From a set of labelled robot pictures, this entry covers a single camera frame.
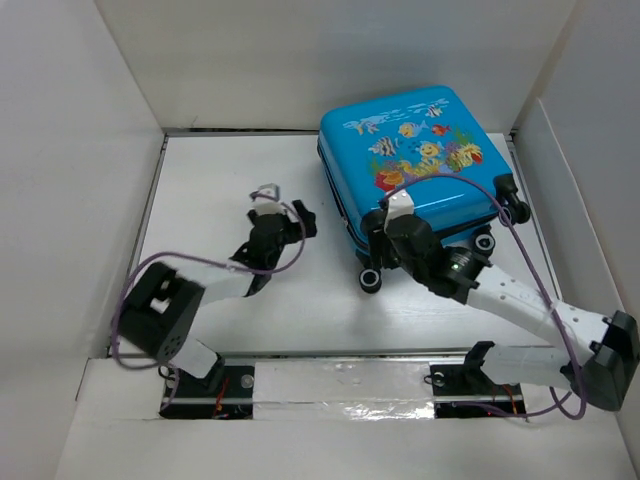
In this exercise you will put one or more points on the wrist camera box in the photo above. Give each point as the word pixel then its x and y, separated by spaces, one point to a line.
pixel 397 205
pixel 266 200

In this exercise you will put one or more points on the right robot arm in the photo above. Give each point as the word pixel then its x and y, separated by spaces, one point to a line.
pixel 590 354

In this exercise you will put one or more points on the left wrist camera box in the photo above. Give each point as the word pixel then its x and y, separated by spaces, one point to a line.
pixel 266 200

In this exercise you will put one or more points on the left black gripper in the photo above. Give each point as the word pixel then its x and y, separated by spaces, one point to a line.
pixel 308 219

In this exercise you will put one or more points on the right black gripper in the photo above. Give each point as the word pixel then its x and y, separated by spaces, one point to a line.
pixel 378 239

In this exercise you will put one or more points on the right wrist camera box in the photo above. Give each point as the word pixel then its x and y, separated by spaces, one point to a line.
pixel 397 205

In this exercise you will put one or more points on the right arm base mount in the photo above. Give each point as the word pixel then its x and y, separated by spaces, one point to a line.
pixel 463 391

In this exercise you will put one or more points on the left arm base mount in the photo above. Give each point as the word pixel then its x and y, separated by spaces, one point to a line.
pixel 230 397

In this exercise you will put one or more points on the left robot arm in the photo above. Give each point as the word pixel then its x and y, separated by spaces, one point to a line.
pixel 167 290

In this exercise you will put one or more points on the blue hard-shell suitcase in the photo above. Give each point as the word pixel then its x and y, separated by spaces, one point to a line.
pixel 428 138

